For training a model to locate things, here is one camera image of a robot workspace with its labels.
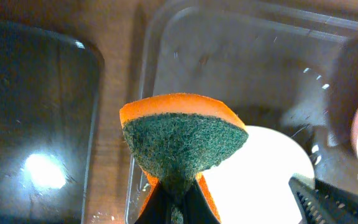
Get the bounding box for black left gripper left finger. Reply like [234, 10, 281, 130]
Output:
[135, 180, 220, 224]

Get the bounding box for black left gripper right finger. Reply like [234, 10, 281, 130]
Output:
[288, 177, 358, 224]

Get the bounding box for white plate with ketchup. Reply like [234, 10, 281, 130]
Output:
[203, 126, 314, 224]

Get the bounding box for orange green scrub sponge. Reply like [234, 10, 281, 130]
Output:
[119, 93, 249, 223]

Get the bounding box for brown serving tray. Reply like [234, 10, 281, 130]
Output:
[124, 0, 358, 224]

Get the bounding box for black plastic tray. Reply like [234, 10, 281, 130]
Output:
[0, 20, 103, 223]

